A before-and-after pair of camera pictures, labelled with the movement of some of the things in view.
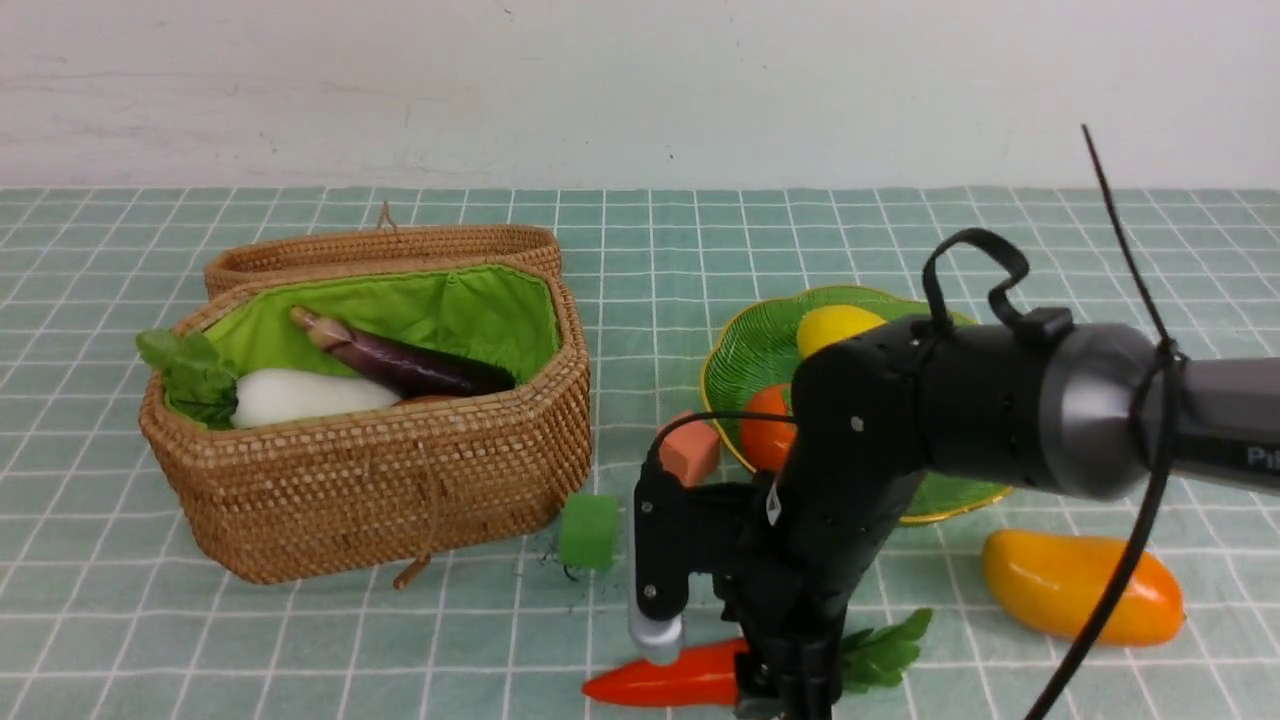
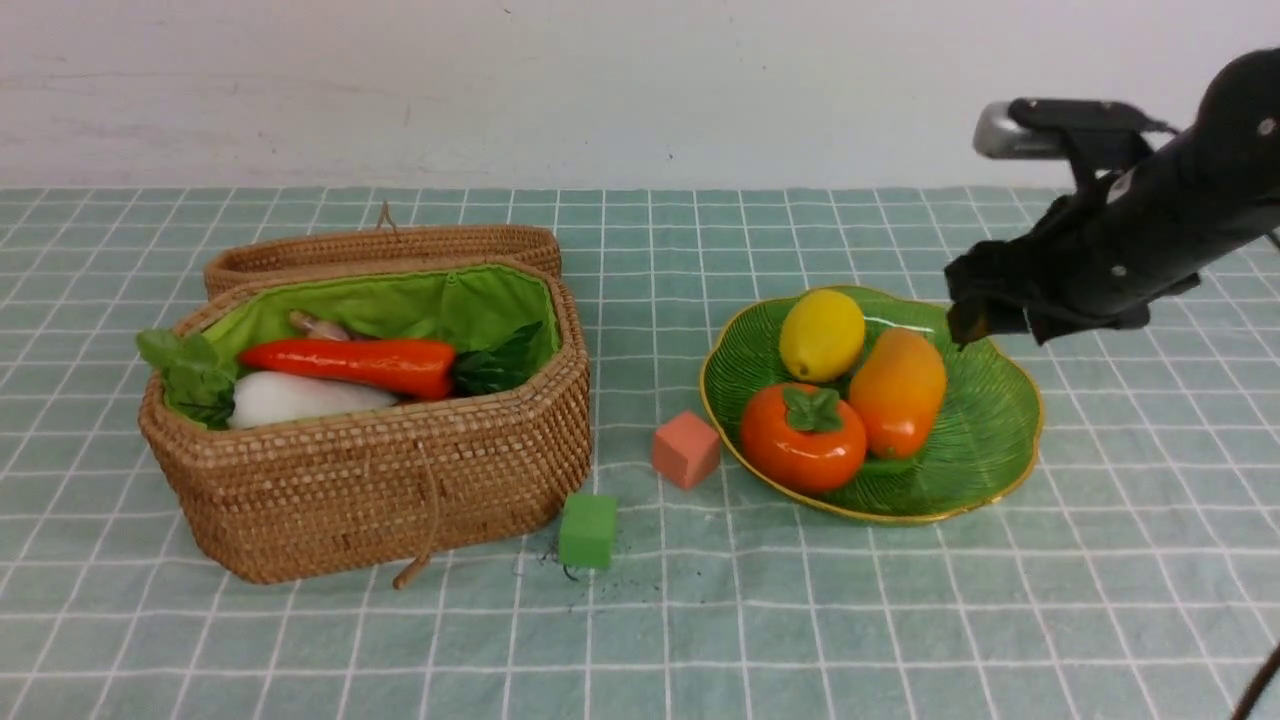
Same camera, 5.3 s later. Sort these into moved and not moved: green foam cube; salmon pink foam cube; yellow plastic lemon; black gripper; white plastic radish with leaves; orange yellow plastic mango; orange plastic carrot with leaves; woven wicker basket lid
Moved: orange plastic carrot with leaves; orange yellow plastic mango; yellow plastic lemon; black gripper
Not moved: white plastic radish with leaves; woven wicker basket lid; salmon pink foam cube; green foam cube
